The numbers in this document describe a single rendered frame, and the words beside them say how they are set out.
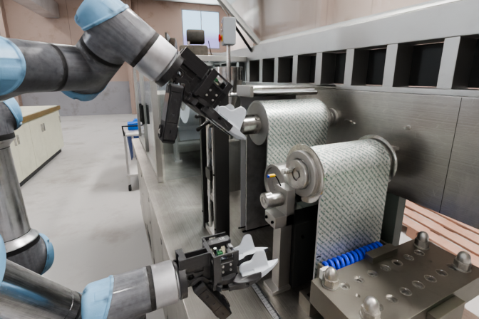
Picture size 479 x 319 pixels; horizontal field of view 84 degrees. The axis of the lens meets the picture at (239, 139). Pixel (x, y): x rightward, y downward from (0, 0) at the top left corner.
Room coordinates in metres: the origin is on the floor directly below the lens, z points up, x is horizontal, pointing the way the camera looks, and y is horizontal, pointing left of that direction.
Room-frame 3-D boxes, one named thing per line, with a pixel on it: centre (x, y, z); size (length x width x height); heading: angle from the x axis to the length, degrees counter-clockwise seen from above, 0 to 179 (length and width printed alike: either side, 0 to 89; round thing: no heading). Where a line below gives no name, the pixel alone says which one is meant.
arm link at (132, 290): (0.38, 0.21, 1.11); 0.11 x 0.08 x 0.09; 115
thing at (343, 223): (0.62, -0.29, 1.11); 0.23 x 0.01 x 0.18; 115
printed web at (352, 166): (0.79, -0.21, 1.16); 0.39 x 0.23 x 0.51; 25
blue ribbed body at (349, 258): (0.60, -0.30, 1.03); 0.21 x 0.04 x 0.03; 115
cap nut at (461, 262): (0.56, -0.54, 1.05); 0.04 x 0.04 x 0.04
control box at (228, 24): (1.13, 0.05, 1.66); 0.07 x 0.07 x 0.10; 10
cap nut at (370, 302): (0.42, -0.25, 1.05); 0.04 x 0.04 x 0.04
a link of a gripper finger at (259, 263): (0.47, -0.04, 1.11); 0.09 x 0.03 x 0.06; 106
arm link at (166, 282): (0.42, 0.14, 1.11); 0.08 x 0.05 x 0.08; 25
